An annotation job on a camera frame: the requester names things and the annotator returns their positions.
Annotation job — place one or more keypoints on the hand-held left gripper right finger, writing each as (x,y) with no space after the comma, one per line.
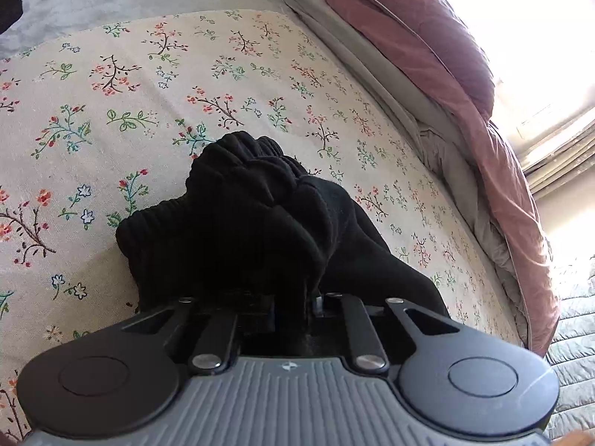
(355,330)

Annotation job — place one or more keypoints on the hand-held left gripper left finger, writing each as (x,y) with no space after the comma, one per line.
(217,332)

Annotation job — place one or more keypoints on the black pants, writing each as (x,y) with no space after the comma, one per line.
(260,223)

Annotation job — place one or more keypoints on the white quilted mattress pad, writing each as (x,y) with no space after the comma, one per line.
(576,334)

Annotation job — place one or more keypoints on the floral print bedsheet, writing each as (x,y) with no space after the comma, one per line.
(139,102)

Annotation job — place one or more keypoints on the grey curtain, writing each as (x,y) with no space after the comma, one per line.
(562,167)

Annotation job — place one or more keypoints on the grey blanket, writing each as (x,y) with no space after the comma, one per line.
(372,55)

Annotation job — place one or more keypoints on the pink duvet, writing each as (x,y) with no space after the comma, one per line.
(441,55)

